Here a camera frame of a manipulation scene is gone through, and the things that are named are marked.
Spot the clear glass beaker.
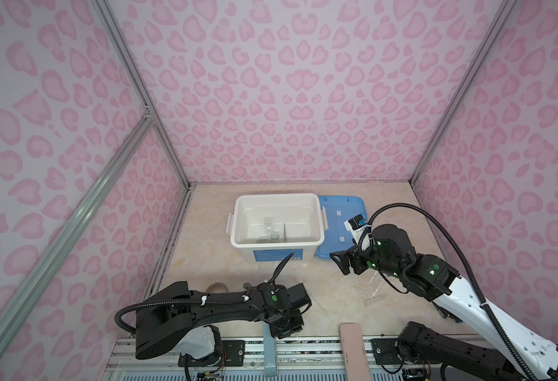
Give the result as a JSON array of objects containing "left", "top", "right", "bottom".
[{"left": 264, "top": 217, "right": 274, "bottom": 231}]

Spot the light blue clamp bar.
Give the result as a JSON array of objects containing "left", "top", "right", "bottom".
[{"left": 262, "top": 323, "right": 277, "bottom": 378}]

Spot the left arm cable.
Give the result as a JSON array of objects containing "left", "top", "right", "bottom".
[{"left": 114, "top": 251, "right": 295, "bottom": 335}]

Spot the glass stirring rod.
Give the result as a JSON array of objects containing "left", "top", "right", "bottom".
[{"left": 311, "top": 296, "right": 330, "bottom": 317}]

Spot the white plastic bin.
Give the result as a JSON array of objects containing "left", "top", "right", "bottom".
[{"left": 226, "top": 193, "right": 327, "bottom": 263}]

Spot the aluminium mounting rail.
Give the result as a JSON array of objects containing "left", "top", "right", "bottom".
[{"left": 102, "top": 332, "right": 499, "bottom": 381}]

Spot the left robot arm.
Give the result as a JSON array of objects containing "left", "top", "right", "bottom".
[{"left": 133, "top": 281, "right": 312, "bottom": 360}]

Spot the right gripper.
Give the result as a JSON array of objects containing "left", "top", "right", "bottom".
[{"left": 327, "top": 237, "right": 403, "bottom": 279}]

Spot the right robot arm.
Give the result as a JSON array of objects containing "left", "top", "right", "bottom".
[{"left": 331, "top": 220, "right": 558, "bottom": 380}]

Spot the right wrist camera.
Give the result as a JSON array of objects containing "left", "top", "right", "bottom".
[{"left": 344, "top": 214, "right": 367, "bottom": 234}]

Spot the pink clamp bar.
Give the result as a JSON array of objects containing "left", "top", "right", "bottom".
[{"left": 339, "top": 322, "right": 372, "bottom": 381}]

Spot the blue plastic lid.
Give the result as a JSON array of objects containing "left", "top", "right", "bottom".
[{"left": 316, "top": 195, "right": 367, "bottom": 260}]

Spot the small white ceramic dish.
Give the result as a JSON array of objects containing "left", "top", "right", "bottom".
[{"left": 269, "top": 232, "right": 282, "bottom": 242}]

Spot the clear tape roll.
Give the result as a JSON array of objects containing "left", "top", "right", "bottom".
[{"left": 206, "top": 283, "right": 229, "bottom": 294}]

